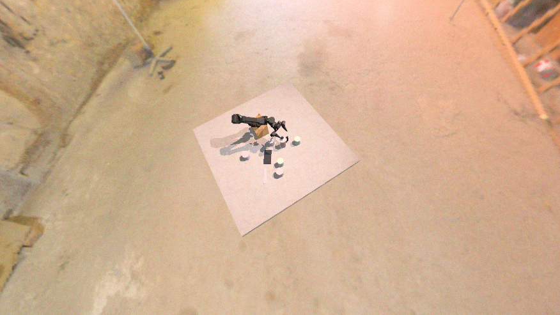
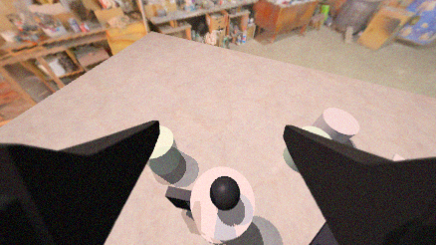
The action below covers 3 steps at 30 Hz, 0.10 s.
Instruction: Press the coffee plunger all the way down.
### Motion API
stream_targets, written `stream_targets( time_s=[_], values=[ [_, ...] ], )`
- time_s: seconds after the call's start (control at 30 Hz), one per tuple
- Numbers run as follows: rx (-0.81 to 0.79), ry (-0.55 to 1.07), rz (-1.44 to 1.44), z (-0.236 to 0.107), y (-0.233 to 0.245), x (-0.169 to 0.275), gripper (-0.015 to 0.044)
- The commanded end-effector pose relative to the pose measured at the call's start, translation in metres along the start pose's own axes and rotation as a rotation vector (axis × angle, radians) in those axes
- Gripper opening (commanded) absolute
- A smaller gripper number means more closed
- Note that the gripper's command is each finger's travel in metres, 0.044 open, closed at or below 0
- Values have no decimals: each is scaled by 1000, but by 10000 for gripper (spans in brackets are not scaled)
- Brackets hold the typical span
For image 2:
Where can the black-knobbed coffee plunger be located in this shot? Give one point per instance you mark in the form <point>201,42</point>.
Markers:
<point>222,203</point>

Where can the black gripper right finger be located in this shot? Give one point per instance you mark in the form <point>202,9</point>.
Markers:
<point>364,198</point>

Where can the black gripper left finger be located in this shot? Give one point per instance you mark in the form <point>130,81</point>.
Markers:
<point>74,196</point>

